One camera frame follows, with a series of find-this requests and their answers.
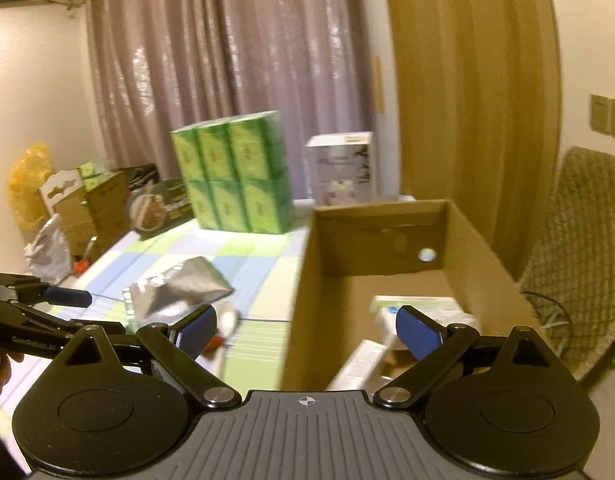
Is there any green medicine box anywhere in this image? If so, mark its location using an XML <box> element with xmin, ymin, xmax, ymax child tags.
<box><xmin>369</xmin><ymin>296</ymin><xmax>480</xmax><ymax>336</ymax></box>

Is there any small red object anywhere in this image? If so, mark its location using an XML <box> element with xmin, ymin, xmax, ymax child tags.
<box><xmin>203</xmin><ymin>335</ymin><xmax>225</xmax><ymax>354</ymax></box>

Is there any silver foil pouch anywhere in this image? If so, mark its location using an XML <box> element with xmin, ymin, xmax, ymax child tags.
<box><xmin>124</xmin><ymin>257</ymin><xmax>234</xmax><ymax>328</ymax></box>

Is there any white rice spoon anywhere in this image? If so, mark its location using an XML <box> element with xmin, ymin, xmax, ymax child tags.
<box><xmin>215</xmin><ymin>300</ymin><xmax>240</xmax><ymax>339</ymax></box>

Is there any white plastic bag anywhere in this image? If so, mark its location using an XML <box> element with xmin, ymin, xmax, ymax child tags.
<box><xmin>24</xmin><ymin>214</ymin><xmax>72</xmax><ymax>285</ymax></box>

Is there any plaid tablecloth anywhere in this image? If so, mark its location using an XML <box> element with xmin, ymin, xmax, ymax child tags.
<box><xmin>0</xmin><ymin>199</ymin><xmax>319</xmax><ymax>441</ymax></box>

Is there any brown cardboard box stack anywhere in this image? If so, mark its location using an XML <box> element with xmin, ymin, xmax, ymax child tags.
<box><xmin>54</xmin><ymin>172</ymin><xmax>130</xmax><ymax>261</ymax></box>

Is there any large open cardboard box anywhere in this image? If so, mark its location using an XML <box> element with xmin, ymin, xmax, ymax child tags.
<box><xmin>280</xmin><ymin>200</ymin><xmax>542</xmax><ymax>391</ymax></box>

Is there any white chair back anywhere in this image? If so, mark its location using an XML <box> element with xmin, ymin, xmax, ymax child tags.
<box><xmin>38</xmin><ymin>169</ymin><xmax>84</xmax><ymax>216</ymax></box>

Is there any yellow plastic bag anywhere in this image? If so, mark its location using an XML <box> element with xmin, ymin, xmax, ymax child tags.
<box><xmin>7</xmin><ymin>142</ymin><xmax>53</xmax><ymax>232</ymax></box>

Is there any quilted beige chair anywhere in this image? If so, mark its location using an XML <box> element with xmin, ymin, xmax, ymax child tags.
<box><xmin>520</xmin><ymin>146</ymin><xmax>615</xmax><ymax>389</ymax></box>

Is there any green tissue pack bundle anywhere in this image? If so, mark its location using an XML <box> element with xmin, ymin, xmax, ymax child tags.
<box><xmin>170</xmin><ymin>110</ymin><xmax>292</xmax><ymax>234</ymax></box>

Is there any white humidifier product box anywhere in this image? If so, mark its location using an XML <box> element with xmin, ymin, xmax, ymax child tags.
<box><xmin>305</xmin><ymin>131</ymin><xmax>377</xmax><ymax>206</ymax></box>

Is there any beige curtain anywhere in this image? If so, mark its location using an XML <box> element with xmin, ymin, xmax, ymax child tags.
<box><xmin>87</xmin><ymin>0</ymin><xmax>373</xmax><ymax>198</ymax></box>

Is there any wooden door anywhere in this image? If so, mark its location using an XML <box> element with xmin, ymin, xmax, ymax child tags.
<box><xmin>388</xmin><ymin>0</ymin><xmax>561</xmax><ymax>276</ymax></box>

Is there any double wall socket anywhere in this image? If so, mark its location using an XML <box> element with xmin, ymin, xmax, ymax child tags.
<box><xmin>589</xmin><ymin>94</ymin><xmax>615</xmax><ymax>139</ymax></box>

